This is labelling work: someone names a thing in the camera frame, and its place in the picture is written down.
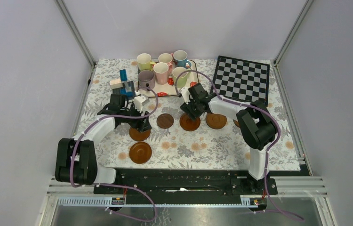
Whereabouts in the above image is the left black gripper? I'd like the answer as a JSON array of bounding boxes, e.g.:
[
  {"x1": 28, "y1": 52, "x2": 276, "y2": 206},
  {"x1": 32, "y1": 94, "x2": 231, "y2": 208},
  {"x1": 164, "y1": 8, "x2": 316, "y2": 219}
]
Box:
[{"x1": 120, "y1": 101, "x2": 151, "y2": 132}]

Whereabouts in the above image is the green mug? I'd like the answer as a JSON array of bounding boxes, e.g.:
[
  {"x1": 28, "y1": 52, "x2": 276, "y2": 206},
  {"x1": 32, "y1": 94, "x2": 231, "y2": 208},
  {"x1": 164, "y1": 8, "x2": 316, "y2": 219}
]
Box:
[{"x1": 172, "y1": 67, "x2": 191, "y2": 89}]

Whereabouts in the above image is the brown coaster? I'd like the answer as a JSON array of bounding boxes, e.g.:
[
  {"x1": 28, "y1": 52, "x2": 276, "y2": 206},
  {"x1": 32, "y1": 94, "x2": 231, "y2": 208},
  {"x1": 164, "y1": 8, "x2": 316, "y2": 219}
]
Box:
[
  {"x1": 129, "y1": 142, "x2": 152, "y2": 164},
  {"x1": 179, "y1": 113, "x2": 201, "y2": 131},
  {"x1": 233, "y1": 120, "x2": 240, "y2": 127},
  {"x1": 206, "y1": 113, "x2": 227, "y2": 129},
  {"x1": 129, "y1": 127, "x2": 151, "y2": 142}
]

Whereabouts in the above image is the dark walnut coaster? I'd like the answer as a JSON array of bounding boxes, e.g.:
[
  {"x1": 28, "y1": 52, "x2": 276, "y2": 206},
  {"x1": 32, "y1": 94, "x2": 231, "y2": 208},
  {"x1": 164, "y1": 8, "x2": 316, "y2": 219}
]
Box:
[{"x1": 156, "y1": 113, "x2": 174, "y2": 129}]

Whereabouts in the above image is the black white chessboard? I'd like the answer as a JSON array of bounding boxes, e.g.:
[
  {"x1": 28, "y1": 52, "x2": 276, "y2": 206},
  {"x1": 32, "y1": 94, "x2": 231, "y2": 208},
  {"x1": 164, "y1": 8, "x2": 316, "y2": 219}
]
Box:
[{"x1": 211, "y1": 56, "x2": 270, "y2": 105}]

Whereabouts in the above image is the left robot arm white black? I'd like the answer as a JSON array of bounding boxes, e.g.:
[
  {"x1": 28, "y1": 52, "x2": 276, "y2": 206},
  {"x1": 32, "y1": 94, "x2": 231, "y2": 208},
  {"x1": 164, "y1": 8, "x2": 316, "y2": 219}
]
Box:
[{"x1": 55, "y1": 94, "x2": 151, "y2": 194}]

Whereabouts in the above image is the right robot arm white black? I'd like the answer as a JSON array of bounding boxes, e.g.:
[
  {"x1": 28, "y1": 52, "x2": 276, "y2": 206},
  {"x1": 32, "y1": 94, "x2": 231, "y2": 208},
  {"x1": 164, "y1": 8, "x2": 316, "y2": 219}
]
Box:
[{"x1": 177, "y1": 83, "x2": 280, "y2": 194}]

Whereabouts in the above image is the toy block stack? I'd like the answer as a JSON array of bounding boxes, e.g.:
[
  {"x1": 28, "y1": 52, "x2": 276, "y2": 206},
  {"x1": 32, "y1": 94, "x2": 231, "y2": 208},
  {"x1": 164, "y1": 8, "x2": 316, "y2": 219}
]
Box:
[{"x1": 110, "y1": 69, "x2": 135, "y2": 100}]

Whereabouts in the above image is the strawberry print serving tray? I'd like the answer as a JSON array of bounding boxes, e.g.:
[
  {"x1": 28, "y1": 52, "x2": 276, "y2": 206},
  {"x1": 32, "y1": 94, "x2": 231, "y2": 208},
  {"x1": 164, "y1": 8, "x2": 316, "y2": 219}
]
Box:
[{"x1": 137, "y1": 60, "x2": 199, "y2": 97}]

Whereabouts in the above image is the floral tablecloth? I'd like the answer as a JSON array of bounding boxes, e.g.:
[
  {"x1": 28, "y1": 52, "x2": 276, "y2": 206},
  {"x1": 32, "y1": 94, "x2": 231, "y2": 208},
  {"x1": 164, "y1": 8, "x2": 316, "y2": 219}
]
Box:
[{"x1": 78, "y1": 59, "x2": 300, "y2": 171}]

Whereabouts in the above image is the grey purple mug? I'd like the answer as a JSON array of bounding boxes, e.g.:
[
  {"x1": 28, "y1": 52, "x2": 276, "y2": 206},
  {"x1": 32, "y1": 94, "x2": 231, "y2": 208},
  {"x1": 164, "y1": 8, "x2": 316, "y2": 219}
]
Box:
[{"x1": 137, "y1": 70, "x2": 155, "y2": 89}]

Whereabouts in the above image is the blue mug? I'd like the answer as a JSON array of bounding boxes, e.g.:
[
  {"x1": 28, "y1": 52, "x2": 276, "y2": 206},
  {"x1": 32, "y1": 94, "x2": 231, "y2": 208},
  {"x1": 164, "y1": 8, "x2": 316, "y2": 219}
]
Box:
[{"x1": 172, "y1": 50, "x2": 192, "y2": 69}]

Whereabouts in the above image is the pink mug front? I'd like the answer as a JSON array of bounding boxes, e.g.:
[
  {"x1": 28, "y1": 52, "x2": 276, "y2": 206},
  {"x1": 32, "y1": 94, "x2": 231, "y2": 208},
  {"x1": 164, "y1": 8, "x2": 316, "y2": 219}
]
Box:
[{"x1": 153, "y1": 62, "x2": 172, "y2": 85}]

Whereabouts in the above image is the pink mug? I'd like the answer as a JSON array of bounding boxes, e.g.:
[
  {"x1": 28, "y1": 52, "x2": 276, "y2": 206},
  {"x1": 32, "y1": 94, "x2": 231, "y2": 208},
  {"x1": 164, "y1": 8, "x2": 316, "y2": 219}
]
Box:
[
  {"x1": 153, "y1": 62, "x2": 172, "y2": 85},
  {"x1": 158, "y1": 53, "x2": 173, "y2": 66}
]

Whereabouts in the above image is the pink mug back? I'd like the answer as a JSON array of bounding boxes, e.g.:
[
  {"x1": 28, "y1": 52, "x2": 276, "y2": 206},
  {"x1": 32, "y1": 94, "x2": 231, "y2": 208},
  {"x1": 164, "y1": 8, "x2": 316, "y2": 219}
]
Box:
[{"x1": 158, "y1": 53, "x2": 173, "y2": 66}]

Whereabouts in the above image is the yellow mug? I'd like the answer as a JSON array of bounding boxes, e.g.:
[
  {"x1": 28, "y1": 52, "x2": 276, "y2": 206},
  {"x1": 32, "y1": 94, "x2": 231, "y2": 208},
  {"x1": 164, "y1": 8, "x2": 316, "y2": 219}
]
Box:
[{"x1": 136, "y1": 53, "x2": 156, "y2": 71}]

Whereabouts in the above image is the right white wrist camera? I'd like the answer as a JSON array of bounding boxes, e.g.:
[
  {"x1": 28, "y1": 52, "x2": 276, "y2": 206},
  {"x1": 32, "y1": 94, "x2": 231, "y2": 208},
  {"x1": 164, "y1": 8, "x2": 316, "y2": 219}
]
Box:
[{"x1": 180, "y1": 87, "x2": 190, "y2": 104}]

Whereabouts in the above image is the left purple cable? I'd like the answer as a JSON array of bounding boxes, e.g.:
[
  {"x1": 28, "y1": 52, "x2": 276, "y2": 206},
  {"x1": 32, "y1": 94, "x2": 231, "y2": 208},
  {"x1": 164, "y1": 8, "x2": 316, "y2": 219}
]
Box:
[{"x1": 70, "y1": 87, "x2": 159, "y2": 223}]

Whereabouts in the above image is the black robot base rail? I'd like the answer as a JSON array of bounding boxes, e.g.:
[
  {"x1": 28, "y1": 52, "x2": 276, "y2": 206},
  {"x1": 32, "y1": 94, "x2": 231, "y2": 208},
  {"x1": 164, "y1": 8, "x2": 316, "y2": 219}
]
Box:
[{"x1": 93, "y1": 169, "x2": 265, "y2": 205}]

